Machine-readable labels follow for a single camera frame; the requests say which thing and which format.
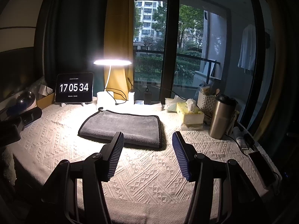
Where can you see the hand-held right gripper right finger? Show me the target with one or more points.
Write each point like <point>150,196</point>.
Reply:
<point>182,158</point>

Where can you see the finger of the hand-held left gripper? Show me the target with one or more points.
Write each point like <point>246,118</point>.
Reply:
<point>29,116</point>
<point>9,131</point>

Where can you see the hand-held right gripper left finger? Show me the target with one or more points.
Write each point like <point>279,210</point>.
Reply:
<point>115,157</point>

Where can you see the grey towel with black trim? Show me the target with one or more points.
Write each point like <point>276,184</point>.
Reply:
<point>121,126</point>

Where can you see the round white and silver device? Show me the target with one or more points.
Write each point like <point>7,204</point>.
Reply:
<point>25,99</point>

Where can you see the cardboard box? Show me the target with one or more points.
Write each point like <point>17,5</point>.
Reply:
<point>45,101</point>

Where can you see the white textured tablecloth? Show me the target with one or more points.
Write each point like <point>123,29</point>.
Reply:
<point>151,179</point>

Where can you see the tablet stand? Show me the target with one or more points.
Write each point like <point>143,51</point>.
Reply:
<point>64,103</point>

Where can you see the yellow tissue pack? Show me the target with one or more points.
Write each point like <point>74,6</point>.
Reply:
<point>189,116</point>

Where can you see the tablet showing clock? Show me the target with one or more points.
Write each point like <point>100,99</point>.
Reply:
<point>74,87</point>

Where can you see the green and white tissue pack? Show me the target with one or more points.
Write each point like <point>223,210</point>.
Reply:
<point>170,103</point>

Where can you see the steel tumbler with black lid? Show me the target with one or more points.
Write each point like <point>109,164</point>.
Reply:
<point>220,117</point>

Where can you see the white power strip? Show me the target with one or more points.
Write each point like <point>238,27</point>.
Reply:
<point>154,106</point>

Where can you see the small white bottle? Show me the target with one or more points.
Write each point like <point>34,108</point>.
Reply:
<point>240,137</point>

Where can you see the white plastic basket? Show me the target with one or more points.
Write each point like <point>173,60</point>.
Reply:
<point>205,101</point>

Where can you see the white charger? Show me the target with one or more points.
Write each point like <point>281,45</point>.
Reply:
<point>131,96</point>

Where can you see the black power bank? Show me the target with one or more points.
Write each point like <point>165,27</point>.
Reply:
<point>147,98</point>

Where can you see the black smartphone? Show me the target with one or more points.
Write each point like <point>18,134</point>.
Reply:
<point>261,168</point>

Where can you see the white desk lamp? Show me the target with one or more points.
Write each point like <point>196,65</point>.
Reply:
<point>112,62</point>

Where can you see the dark curtain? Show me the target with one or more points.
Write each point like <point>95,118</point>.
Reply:
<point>77,28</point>

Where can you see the balcony railing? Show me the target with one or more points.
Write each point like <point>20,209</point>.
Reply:
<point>186,56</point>

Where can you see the yellow curtain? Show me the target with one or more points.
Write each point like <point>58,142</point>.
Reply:
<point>119,28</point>

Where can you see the white hanging shirt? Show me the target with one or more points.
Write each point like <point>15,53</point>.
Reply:
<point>247,49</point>

